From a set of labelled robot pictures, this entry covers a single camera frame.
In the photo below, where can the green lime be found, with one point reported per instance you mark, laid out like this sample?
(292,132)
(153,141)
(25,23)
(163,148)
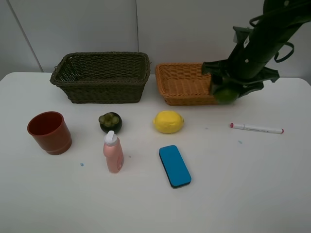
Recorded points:
(226,96)

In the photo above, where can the blue whiteboard eraser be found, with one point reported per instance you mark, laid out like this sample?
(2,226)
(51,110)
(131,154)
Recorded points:
(175,167)

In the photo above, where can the orange wicker basket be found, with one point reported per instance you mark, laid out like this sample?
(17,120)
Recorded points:
(184,84)

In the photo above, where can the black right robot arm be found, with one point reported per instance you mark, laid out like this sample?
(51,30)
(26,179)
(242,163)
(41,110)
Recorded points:
(280,18)

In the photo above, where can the pink bottle white cap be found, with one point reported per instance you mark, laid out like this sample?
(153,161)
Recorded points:
(113,152)

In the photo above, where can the dark brown wicker basket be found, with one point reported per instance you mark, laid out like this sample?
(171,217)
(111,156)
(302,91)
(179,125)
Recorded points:
(102,77)

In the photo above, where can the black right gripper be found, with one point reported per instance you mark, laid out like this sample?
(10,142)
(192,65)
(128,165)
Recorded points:
(246,63)

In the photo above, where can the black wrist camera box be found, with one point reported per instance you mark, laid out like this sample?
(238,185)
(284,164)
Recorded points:
(241,34)

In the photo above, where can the yellow lemon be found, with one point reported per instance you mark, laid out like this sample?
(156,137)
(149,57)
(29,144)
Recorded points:
(168,122)

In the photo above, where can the dark purple mangosteen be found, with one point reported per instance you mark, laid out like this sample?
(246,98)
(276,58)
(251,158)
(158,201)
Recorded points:
(110,122)

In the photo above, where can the red plastic cup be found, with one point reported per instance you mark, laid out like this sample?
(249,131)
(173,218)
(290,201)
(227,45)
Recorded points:
(51,133)

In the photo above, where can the white marker pink caps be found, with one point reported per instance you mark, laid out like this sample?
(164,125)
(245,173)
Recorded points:
(256,128)

